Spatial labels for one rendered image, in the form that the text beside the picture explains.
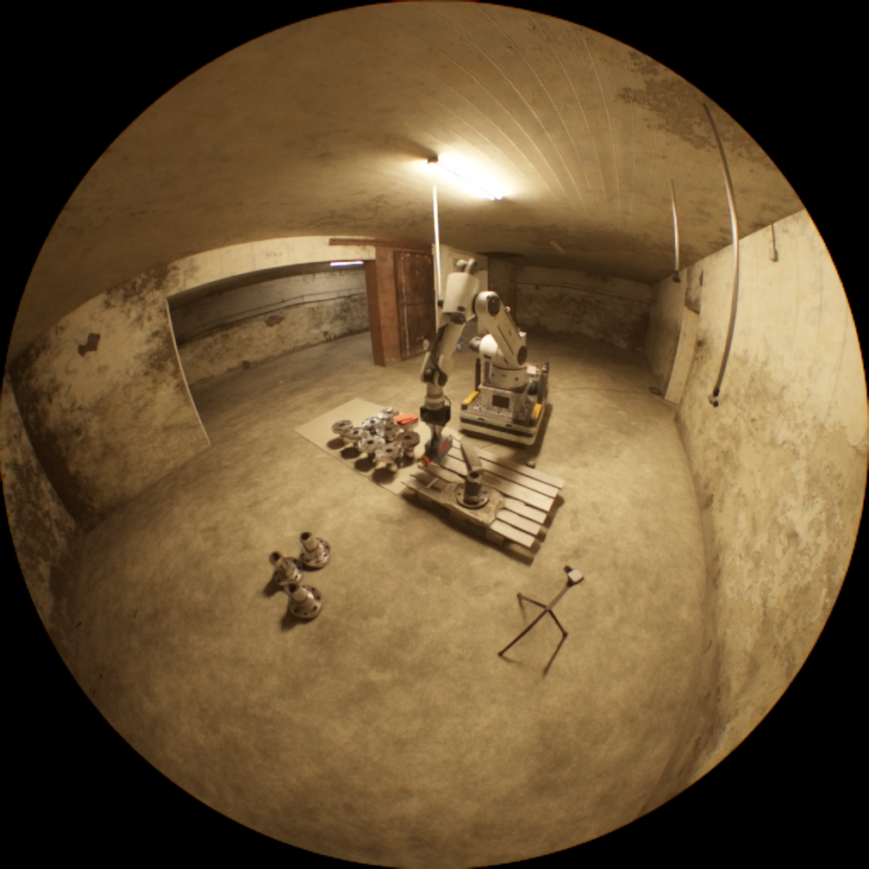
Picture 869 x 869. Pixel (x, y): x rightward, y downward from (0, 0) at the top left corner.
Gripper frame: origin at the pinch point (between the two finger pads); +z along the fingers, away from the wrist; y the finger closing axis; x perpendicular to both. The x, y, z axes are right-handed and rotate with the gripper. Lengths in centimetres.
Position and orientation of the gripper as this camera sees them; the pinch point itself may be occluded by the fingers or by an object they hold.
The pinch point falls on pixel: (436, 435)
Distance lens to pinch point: 220.1
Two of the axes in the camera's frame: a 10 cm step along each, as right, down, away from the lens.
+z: 0.4, 8.5, 5.3
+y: -8.8, -2.2, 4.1
